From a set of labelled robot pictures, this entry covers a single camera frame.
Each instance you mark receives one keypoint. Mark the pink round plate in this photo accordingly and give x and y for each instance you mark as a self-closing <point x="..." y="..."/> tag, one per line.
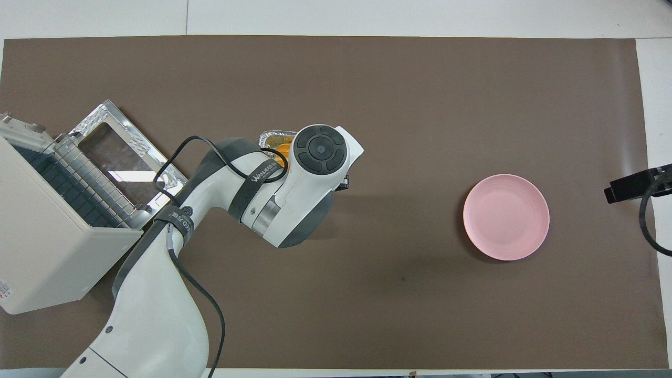
<point x="506" y="218"/>

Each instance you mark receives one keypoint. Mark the cream toaster oven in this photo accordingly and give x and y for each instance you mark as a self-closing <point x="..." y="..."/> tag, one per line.
<point x="47" y="252"/>

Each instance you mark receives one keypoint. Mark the golden bread loaf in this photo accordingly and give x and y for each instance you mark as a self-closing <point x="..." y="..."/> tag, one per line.
<point x="283" y="155"/>

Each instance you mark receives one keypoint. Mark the glass oven door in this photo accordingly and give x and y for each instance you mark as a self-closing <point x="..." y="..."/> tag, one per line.
<point x="126" y="157"/>

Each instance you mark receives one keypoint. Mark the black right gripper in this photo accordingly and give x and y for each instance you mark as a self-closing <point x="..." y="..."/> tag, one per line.
<point x="662" y="178"/>

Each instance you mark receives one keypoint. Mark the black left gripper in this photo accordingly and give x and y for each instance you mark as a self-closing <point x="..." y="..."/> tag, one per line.
<point x="344" y="183"/>

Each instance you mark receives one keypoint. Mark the brown table mat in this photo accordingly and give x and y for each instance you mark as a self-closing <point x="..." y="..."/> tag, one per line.
<point x="378" y="294"/>

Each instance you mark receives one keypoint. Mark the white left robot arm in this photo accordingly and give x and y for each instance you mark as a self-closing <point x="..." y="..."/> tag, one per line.
<point x="157" y="315"/>

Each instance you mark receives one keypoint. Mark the aluminium foil tray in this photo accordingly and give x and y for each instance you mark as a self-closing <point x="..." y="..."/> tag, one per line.
<point x="270" y="137"/>

